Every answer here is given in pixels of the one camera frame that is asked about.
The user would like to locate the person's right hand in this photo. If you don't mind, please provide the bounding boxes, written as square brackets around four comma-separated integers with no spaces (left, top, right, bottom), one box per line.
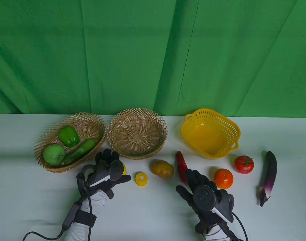
[176,169,235,234]

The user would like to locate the person's left hand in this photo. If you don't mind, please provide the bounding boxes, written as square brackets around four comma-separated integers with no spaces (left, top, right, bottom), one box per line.
[76,148,131,200]

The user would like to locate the orange tangerine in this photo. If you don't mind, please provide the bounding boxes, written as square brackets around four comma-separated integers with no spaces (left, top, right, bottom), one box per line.
[214,168,234,189]

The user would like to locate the long green pepper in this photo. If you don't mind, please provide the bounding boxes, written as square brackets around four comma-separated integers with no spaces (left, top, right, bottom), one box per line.
[63,139,96,165]

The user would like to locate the yellow corn piece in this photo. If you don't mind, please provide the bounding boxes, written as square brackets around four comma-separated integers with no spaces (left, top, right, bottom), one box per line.
[135,172,148,187]

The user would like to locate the red chili pepper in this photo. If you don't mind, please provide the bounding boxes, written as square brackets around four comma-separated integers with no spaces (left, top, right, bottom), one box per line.
[175,151,190,183]

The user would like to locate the yellow-brown potato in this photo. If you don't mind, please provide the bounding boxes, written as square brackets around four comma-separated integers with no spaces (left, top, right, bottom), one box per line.
[151,160,174,179]

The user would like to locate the red tomato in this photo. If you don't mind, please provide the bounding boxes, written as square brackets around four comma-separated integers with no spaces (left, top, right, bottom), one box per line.
[235,155,254,174]

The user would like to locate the oval wicker basket container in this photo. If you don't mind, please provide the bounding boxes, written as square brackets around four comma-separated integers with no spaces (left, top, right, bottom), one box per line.
[34,112,107,172]

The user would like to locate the green bell pepper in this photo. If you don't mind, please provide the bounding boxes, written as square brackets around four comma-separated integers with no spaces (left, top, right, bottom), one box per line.
[58,126,80,148]

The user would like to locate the round wicker basket container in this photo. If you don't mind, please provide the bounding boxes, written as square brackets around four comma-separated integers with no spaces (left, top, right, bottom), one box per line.
[107,108,168,160]

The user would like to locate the green apple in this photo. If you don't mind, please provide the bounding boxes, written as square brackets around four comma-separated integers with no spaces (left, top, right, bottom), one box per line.
[43,144,66,166]

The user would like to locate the yellow plastic basket container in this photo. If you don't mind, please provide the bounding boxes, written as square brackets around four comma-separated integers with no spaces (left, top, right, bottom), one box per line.
[180,108,241,160]

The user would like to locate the purple eggplant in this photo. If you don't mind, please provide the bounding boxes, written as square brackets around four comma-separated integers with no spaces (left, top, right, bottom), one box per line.
[256,151,278,207]

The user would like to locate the person's left forearm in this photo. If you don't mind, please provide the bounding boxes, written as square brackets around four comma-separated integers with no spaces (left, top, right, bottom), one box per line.
[64,190,111,241]

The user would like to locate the black left forearm sensor box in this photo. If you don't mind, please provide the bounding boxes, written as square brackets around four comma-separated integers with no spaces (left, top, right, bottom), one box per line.
[61,202,97,229]

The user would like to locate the person's right forearm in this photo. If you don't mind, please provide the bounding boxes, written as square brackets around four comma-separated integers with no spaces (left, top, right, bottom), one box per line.
[202,225,234,241]

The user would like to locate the green backdrop cloth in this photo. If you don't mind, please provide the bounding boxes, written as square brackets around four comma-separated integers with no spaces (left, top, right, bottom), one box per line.
[0,0,306,118]

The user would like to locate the black right glove cable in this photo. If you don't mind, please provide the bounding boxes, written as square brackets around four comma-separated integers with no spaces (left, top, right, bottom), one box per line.
[231,212,249,241]

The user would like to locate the black glove cable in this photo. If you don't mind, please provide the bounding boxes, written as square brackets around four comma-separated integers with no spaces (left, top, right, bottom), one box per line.
[23,172,93,241]
[231,212,249,241]

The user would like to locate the black left glove cable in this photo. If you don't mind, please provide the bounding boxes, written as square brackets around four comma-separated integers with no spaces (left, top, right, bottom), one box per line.
[23,172,93,241]

